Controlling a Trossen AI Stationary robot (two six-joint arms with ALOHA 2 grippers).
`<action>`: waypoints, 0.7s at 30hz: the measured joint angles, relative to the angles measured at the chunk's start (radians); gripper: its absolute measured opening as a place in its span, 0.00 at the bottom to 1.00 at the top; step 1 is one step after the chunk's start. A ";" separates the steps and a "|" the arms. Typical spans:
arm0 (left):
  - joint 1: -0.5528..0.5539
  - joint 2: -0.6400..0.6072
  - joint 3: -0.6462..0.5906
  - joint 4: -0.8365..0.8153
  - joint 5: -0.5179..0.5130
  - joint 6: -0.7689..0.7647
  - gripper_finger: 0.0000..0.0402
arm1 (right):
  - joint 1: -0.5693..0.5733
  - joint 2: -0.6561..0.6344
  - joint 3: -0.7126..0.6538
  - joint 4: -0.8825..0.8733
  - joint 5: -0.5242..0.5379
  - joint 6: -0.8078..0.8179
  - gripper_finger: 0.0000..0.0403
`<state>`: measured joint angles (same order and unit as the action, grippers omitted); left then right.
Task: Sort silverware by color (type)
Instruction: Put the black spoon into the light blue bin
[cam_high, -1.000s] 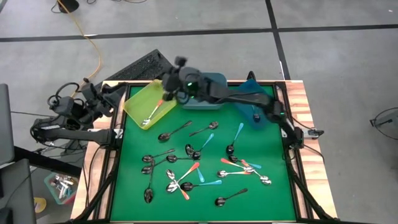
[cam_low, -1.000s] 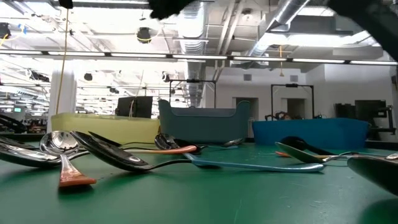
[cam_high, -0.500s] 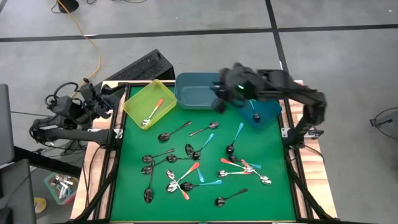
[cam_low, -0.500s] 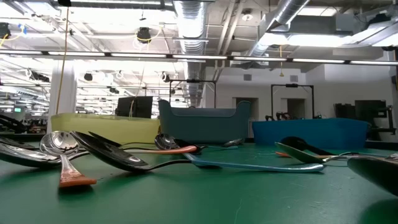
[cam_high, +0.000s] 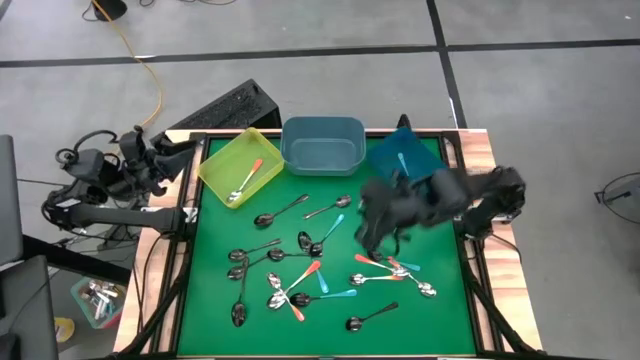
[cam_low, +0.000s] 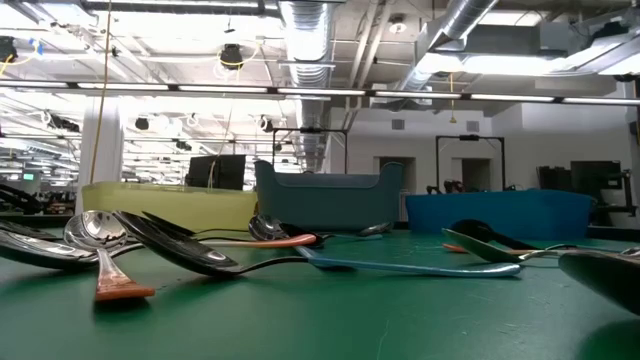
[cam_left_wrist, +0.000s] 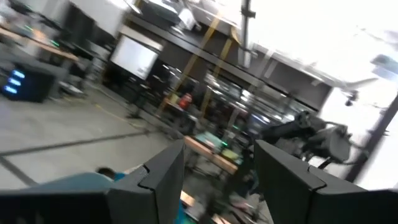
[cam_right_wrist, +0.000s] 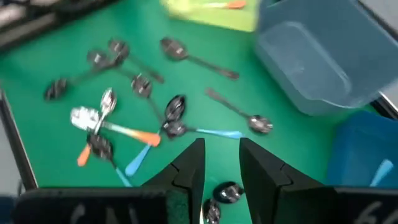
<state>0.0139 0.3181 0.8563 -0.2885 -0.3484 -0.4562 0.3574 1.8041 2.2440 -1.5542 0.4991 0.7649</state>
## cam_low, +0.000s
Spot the blue plastic bin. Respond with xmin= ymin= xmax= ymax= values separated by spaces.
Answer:
xmin=405 ymin=189 xmax=595 ymax=242

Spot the orange-handled spoon at back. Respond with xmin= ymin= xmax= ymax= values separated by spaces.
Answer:
xmin=248 ymin=214 xmax=361 ymax=274

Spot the black computer monitor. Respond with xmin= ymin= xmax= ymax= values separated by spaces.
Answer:
xmin=185 ymin=153 xmax=248 ymax=192

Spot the grey-blue plastic bin with handles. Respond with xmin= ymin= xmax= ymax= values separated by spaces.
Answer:
xmin=253 ymin=159 xmax=405 ymax=232

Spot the long LED light bar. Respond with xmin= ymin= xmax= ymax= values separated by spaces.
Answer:
xmin=0 ymin=79 xmax=640 ymax=107

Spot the black metal frame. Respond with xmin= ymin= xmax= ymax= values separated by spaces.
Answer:
xmin=434 ymin=133 xmax=507 ymax=194
xmin=271 ymin=127 xmax=350 ymax=175

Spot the long blue spoon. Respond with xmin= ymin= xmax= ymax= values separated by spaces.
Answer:
xmin=319 ymin=254 xmax=522 ymax=279

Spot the yellow-green plastic bin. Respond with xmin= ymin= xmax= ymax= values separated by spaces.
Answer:
xmin=82 ymin=182 xmax=259 ymax=234

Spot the white building column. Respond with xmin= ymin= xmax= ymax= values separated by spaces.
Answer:
xmin=74 ymin=97 xmax=125 ymax=216

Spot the ribbed silver air duct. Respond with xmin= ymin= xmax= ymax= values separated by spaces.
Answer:
xmin=277 ymin=0 xmax=335 ymax=174

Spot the large black spoon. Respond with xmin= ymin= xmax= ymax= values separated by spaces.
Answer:
xmin=113 ymin=210 xmax=310 ymax=279

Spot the black ceiling dome camera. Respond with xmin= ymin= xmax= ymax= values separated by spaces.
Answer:
xmin=219 ymin=43 xmax=245 ymax=71

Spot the dark monitor on arm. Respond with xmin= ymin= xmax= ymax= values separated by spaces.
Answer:
xmin=569 ymin=159 xmax=624 ymax=201

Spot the smooth silver air duct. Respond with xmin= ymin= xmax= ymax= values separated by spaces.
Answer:
xmin=397 ymin=0 xmax=501 ymax=94

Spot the large orange-handled silver spoon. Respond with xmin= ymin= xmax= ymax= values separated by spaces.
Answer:
xmin=0 ymin=228 xmax=320 ymax=272

